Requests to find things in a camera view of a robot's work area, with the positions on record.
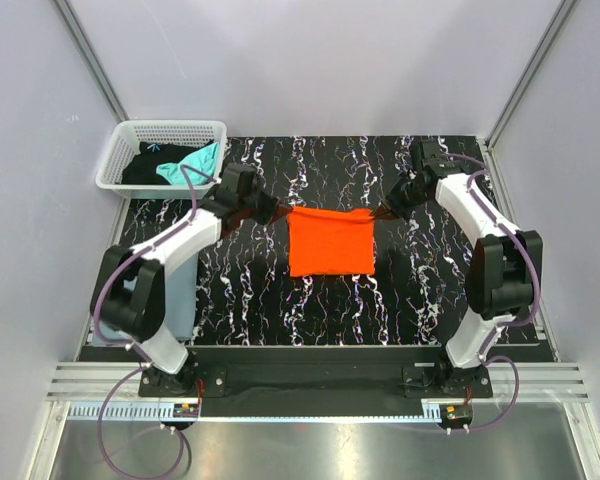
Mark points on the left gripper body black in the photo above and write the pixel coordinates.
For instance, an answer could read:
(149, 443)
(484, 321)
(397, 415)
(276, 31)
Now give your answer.
(258, 202)

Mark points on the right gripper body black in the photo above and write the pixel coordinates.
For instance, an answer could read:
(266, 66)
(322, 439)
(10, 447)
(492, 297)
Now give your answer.
(405, 198)

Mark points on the orange t shirt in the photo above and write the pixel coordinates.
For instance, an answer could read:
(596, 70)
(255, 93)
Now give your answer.
(330, 243)

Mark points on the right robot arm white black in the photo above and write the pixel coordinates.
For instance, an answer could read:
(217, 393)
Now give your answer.
(503, 284)

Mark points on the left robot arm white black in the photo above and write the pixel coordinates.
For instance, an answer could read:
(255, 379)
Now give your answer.
(128, 305)

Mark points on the teal t shirt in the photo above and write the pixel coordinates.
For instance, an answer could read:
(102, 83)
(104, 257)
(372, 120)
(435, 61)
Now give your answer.
(194, 168)

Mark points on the black marbled table mat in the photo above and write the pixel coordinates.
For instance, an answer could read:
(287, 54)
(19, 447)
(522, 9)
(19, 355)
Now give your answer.
(245, 296)

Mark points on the black t shirt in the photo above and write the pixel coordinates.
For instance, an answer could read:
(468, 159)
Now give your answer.
(141, 169)

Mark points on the folded grey-blue t shirt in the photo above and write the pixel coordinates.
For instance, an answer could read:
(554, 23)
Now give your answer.
(180, 297)

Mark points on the white plastic laundry basket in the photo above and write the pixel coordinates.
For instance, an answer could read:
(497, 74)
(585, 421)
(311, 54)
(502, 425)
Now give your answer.
(124, 143)

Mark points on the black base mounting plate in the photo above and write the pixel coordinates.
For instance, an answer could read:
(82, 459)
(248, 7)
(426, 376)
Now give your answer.
(412, 371)

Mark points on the right corner aluminium post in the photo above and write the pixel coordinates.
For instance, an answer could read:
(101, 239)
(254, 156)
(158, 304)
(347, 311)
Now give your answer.
(540, 53)

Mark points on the corner aluminium post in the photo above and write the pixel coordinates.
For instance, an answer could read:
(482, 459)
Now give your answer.
(540, 53)
(89, 56)

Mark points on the left corner aluminium post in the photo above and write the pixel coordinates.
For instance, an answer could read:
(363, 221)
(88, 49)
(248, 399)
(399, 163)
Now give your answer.
(89, 56)

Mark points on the slotted cable duct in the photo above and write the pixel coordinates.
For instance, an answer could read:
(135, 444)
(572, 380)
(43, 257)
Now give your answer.
(170, 412)

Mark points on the aluminium frame rail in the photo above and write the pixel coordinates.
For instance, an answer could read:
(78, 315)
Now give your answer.
(538, 382)

